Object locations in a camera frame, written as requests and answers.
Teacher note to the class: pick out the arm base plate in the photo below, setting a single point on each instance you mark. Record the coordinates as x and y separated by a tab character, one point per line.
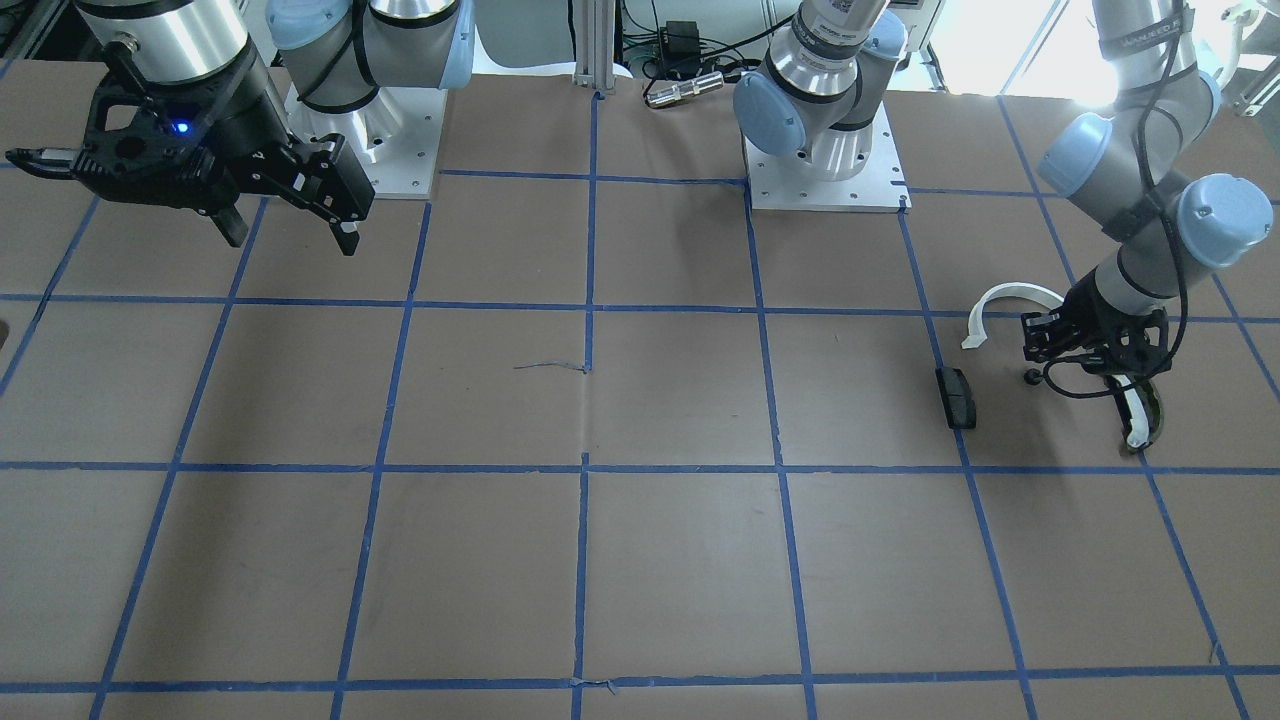
396	137
857	170

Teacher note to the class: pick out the aluminium frame post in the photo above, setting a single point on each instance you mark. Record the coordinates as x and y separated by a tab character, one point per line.
592	34

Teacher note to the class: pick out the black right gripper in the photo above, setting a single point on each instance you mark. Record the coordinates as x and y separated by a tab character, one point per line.
249	113

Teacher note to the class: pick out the white curved plastic bracket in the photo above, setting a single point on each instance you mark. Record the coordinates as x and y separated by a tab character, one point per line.
975	323

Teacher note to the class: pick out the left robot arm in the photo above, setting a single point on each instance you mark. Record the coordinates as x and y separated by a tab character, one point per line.
822	82

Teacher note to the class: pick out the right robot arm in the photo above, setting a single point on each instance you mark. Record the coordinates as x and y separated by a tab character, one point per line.
339	53

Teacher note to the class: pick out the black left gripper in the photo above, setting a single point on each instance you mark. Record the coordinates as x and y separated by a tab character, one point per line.
1100	319

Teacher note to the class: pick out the black brake pad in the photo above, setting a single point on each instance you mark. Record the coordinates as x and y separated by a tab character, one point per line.
959	406

